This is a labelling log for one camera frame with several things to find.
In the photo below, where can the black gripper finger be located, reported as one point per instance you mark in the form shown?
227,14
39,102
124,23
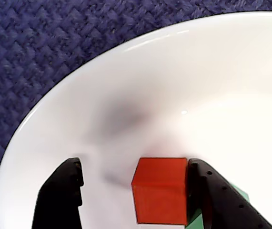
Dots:
59,198
221,205

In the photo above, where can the green cube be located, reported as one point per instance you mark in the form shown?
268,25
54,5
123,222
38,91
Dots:
195,221

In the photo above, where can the red cube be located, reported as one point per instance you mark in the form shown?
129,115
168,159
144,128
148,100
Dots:
159,195

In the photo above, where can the white round plate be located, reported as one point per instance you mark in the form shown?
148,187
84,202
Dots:
174,83

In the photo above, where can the blue waffle cloth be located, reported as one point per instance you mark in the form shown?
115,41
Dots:
31,47

